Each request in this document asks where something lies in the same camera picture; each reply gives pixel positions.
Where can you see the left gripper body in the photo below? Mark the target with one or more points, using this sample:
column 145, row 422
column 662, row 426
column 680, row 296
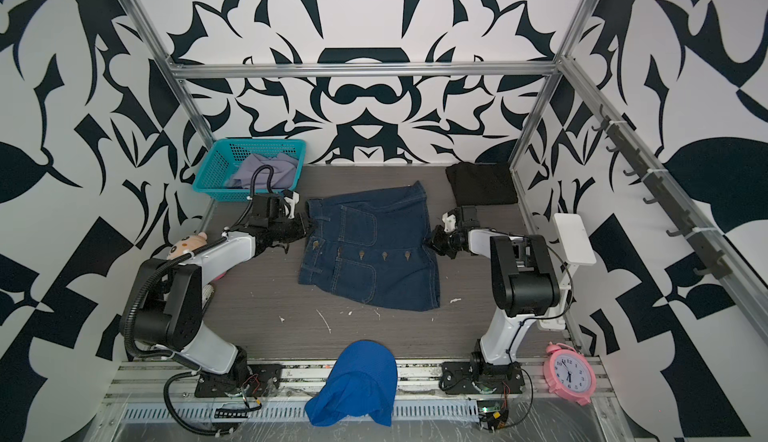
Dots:
column 280, row 229

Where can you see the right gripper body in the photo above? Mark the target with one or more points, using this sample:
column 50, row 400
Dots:
column 454, row 239

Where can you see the black skirt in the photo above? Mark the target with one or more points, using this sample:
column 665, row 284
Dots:
column 481, row 184

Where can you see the dark blue denim skirt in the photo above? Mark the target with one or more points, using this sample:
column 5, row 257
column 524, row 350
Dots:
column 368, row 247

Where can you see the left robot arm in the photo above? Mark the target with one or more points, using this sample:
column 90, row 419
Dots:
column 163, row 316

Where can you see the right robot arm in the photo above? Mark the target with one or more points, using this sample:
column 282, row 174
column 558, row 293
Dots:
column 525, row 287

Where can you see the lavender grey skirt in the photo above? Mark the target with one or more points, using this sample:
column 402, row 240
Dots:
column 279, row 172

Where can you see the teal plastic basket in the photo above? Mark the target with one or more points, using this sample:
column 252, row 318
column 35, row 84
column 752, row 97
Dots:
column 216, row 177

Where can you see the pink plush toy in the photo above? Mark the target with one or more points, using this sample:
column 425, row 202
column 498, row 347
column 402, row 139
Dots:
column 188, row 244

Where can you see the white shelf stand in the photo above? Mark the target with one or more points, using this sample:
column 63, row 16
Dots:
column 575, row 252

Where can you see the blue cloth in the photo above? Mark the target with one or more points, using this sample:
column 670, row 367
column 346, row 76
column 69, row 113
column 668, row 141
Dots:
column 362, row 382

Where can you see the small green circuit board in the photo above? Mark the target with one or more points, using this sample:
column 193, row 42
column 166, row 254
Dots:
column 492, row 415

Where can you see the pink alarm clock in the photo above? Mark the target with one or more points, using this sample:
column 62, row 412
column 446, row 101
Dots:
column 569, row 375

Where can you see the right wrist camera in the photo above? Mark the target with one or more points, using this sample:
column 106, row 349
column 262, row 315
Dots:
column 449, row 222

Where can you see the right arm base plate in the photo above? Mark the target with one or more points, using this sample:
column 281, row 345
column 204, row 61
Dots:
column 473, row 377

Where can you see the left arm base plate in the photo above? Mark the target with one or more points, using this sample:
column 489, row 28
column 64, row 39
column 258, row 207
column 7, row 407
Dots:
column 256, row 380

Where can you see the aluminium frame crossbar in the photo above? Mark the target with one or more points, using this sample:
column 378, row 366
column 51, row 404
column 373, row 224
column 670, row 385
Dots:
column 372, row 69

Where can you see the grey wall hook rack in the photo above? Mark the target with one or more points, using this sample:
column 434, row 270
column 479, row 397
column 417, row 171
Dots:
column 665, row 192

